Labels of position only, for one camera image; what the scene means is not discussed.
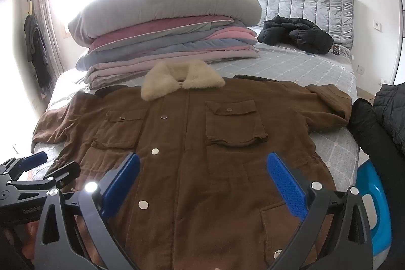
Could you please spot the small patterned box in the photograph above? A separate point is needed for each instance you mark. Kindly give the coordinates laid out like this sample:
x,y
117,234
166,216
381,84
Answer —
x,y
335,50

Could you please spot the blue white plastic toy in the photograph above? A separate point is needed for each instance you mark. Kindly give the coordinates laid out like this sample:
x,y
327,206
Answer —
x,y
373,194

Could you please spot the black puffer jacket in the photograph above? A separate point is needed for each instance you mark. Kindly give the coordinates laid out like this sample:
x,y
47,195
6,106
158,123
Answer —
x,y
294,34

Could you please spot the maroon folded blanket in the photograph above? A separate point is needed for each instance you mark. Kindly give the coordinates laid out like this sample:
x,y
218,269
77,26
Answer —
x,y
126,32

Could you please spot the dark grey quilted jacket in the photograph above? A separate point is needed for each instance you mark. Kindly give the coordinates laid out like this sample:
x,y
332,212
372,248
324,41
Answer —
x,y
392,105

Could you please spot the white wall socket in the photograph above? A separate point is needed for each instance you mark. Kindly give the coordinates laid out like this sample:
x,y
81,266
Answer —
x,y
377,24
360,69

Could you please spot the hanging dark clothes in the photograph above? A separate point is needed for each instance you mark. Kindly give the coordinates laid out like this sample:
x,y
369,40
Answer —
x,y
36,45

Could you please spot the black cloth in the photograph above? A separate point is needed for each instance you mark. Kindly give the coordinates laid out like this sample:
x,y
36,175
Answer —
x,y
376,143

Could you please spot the brown jacket with fleece collar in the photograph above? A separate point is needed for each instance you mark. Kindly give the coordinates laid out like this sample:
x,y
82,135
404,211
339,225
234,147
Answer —
x,y
189,130

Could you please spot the large grey pillow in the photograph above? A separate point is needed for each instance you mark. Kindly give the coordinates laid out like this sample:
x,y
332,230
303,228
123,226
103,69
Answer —
x,y
164,4

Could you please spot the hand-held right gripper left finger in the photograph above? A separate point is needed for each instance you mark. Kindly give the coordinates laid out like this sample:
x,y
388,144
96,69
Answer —
x,y
123,181

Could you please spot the grey padded headboard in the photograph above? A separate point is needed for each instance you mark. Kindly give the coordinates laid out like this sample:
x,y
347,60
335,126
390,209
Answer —
x,y
294,1

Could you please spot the stack of folded clothes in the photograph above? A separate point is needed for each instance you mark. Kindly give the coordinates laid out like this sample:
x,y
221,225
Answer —
x,y
133,50

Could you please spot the bed with grey bedspread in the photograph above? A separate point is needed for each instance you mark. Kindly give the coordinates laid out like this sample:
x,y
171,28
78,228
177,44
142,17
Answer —
x,y
284,64

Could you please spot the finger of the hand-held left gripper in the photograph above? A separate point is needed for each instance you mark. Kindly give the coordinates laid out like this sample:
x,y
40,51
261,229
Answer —
x,y
33,159
65,173

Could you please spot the pink folded blanket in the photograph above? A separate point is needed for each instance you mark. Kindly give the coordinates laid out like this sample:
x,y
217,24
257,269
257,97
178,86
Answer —
x,y
234,34

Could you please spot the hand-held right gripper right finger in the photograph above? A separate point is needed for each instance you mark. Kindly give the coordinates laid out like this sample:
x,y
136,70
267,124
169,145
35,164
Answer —
x,y
286,184

